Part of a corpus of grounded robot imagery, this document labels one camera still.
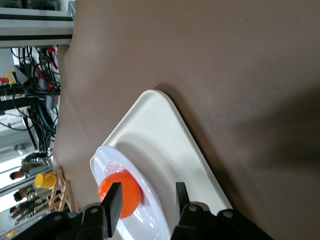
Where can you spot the orange fruit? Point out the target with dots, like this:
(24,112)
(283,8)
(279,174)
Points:
(130,190)

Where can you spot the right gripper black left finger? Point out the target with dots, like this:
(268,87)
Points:
(112,207)

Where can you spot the white round plate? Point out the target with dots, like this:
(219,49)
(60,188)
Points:
(150,220)

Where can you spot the aluminium frame beam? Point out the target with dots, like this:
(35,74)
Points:
(32,27)

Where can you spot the blue bowl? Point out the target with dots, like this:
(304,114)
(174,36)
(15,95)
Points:
(75,215)

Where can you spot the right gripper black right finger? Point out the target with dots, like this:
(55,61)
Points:
(192,222)

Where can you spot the cream bear print tray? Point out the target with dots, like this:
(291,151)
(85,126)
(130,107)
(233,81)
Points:
(155,130)

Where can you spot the yellow mug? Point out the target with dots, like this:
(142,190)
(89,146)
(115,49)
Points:
(45,180)

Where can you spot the wooden cup stand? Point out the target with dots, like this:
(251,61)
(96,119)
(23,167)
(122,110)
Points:
(65,190)

